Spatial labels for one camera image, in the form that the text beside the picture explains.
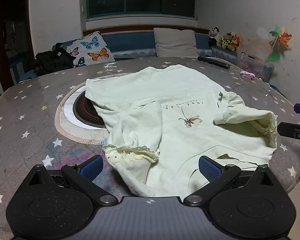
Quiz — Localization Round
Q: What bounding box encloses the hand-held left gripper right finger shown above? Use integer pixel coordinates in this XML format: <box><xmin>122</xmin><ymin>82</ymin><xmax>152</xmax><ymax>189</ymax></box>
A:
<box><xmin>184</xmin><ymin>156</ymin><xmax>276</xmax><ymax>207</ymax></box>

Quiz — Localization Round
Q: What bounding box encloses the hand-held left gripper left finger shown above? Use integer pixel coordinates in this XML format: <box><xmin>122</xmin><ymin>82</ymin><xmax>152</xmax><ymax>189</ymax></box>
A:
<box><xmin>22</xmin><ymin>154</ymin><xmax>118</xmax><ymax>207</ymax></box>

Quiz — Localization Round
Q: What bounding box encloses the light green lace-sleeved shirt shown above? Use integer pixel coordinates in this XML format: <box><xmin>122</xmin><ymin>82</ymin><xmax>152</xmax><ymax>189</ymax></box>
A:
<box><xmin>85</xmin><ymin>64</ymin><xmax>278</xmax><ymax>198</ymax></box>

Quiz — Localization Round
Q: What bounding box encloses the round black induction cooktop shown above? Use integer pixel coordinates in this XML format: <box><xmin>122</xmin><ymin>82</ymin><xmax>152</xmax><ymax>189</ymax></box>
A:
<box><xmin>55</xmin><ymin>86</ymin><xmax>111</xmax><ymax>145</ymax></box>

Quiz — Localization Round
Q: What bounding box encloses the clear plastic storage box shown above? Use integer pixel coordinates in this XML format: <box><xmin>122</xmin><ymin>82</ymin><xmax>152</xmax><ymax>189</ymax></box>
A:
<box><xmin>237</xmin><ymin>52</ymin><xmax>275</xmax><ymax>82</ymax></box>

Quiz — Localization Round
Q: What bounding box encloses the colourful pinwheel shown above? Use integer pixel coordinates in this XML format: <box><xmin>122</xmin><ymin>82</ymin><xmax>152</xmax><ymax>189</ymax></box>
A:
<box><xmin>265</xmin><ymin>25</ymin><xmax>292</xmax><ymax>63</ymax></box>

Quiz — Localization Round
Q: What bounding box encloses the grey star tablecloth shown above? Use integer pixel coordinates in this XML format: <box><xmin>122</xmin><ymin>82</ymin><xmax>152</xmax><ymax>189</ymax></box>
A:
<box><xmin>0</xmin><ymin>56</ymin><xmax>300</xmax><ymax>233</ymax></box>

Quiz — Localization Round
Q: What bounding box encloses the orange plush toy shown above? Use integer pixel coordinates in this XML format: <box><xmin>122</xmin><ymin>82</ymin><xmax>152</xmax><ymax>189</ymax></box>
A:
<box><xmin>230</xmin><ymin>35</ymin><xmax>241</xmax><ymax>52</ymax></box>

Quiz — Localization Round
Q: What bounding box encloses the black remote control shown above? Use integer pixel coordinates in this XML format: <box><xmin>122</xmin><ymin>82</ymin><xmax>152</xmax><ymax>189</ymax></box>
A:
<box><xmin>197</xmin><ymin>56</ymin><xmax>231</xmax><ymax>70</ymax></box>

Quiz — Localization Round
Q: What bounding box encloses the brown bear plush toy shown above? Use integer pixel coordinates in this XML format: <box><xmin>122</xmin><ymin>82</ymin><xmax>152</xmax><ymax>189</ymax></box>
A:
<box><xmin>220</xmin><ymin>32</ymin><xmax>234</xmax><ymax>50</ymax></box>

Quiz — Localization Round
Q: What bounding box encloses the panda plush toy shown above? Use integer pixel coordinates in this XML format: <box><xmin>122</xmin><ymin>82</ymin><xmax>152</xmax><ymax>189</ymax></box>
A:
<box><xmin>209</xmin><ymin>27</ymin><xmax>221</xmax><ymax>47</ymax></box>

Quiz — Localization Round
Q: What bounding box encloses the black bag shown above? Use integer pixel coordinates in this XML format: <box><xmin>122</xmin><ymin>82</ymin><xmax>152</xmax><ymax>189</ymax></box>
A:
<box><xmin>34</xmin><ymin>44</ymin><xmax>77</xmax><ymax>77</ymax></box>

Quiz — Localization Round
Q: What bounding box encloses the butterfly print pillow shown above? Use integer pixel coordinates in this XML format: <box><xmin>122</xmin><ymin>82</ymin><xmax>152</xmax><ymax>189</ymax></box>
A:
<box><xmin>65</xmin><ymin>31</ymin><xmax>115</xmax><ymax>68</ymax></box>

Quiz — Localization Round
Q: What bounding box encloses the beige pillow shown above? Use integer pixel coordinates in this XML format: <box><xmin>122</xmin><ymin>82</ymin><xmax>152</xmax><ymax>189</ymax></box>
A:
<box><xmin>154</xmin><ymin>27</ymin><xmax>198</xmax><ymax>58</ymax></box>

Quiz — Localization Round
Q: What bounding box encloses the blue cushioned bench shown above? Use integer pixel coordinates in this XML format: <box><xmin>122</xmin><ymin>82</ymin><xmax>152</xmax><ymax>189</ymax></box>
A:
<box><xmin>82</xmin><ymin>25</ymin><xmax>238</xmax><ymax>65</ymax></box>

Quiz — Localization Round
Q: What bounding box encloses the dark wooden door frame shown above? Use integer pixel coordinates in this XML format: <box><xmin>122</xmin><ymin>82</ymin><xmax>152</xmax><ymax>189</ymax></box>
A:
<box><xmin>0</xmin><ymin>0</ymin><xmax>36</xmax><ymax>101</ymax></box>

